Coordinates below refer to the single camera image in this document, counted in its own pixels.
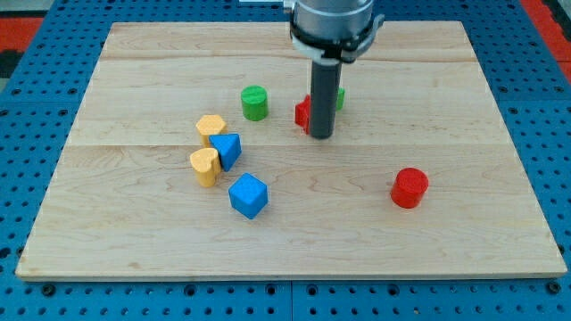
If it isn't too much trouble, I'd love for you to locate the red star block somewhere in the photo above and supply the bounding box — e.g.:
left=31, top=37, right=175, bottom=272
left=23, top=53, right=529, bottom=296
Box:
left=294, top=95, right=310, bottom=135

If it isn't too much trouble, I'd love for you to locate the green star block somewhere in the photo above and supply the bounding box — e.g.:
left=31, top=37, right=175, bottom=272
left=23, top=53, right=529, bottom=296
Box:
left=336, top=87, right=345, bottom=111

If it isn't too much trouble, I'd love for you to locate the yellow hexagon block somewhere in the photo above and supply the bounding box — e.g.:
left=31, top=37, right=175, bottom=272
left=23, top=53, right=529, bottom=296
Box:
left=195, top=114, right=228, bottom=147

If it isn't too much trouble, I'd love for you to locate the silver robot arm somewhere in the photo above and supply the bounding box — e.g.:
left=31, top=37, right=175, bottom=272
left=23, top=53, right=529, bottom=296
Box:
left=283, top=0, right=385, bottom=139

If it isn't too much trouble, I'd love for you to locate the blue triangle block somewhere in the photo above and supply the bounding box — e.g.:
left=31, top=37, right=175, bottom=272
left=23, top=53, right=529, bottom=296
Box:
left=209, top=133, right=242, bottom=172

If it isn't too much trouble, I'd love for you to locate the yellow heart block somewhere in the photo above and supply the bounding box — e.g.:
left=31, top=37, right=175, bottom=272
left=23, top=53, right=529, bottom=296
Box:
left=189, top=147, right=222, bottom=187

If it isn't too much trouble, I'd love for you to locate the blue cube block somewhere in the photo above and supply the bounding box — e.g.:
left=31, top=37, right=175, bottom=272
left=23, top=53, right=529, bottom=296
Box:
left=228, top=173, right=269, bottom=219

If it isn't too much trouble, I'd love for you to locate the red cylinder block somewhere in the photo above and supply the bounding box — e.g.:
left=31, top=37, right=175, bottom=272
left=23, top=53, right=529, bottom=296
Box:
left=390, top=168, right=429, bottom=209

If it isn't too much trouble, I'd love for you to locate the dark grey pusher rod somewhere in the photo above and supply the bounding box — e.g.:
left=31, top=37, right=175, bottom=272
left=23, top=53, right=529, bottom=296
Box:
left=309, top=62, right=342, bottom=139

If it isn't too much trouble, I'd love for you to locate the green cylinder block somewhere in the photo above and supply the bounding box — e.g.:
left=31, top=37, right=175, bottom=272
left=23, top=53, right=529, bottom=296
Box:
left=240, top=85, right=269, bottom=121

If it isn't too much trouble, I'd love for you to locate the wooden board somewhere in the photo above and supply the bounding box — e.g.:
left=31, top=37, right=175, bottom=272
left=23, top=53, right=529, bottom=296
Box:
left=16, top=21, right=567, bottom=282

